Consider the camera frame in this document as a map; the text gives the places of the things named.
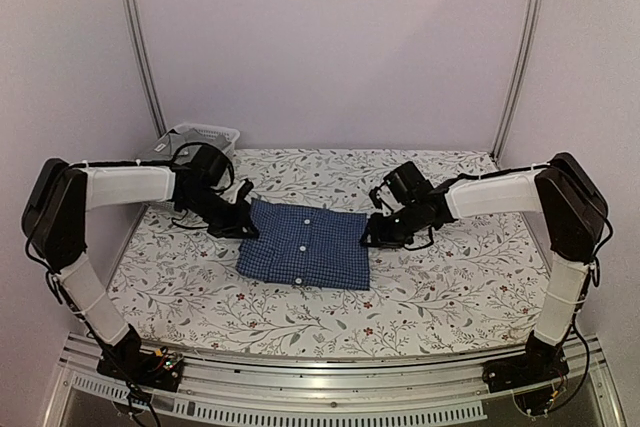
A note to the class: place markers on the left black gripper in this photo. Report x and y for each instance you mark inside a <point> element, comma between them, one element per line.
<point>234,228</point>

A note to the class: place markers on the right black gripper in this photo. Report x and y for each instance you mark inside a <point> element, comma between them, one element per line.
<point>380,235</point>

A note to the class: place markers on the blue plaid long sleeve shirt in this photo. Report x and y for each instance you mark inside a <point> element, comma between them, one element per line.
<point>306,246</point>

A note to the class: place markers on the white plastic basket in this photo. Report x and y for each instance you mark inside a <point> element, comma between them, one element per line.
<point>227,136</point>

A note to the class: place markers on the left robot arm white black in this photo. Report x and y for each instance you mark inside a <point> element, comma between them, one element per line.
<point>55,216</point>

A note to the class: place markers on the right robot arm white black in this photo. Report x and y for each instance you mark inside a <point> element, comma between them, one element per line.
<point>575,213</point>

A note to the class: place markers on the grey folded shirt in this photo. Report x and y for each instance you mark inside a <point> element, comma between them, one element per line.
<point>186,143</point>

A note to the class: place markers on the floral patterned table mat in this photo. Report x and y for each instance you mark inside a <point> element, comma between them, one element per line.
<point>475,284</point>

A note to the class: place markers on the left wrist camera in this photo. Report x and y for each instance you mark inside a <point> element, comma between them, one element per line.
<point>244,189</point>

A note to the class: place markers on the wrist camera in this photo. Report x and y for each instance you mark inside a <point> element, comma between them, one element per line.
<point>378,201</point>
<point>244,189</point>

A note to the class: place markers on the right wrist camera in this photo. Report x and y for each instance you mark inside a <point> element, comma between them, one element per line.
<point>378,201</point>

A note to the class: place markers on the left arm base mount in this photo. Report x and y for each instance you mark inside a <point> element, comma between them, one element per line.
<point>159,370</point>

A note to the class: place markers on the aluminium front rail frame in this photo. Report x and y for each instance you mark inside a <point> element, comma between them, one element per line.
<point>229,389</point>

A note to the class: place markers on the right aluminium corner post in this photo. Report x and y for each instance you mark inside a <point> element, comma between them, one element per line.
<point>525,46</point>

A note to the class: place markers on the aluminium corner post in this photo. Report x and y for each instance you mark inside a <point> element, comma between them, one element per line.
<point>141,57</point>
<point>525,46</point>

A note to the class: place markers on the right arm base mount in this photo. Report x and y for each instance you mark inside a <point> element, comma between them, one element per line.
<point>531,367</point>

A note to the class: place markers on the left aluminium corner post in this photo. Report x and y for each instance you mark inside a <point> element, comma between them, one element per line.
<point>141,57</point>

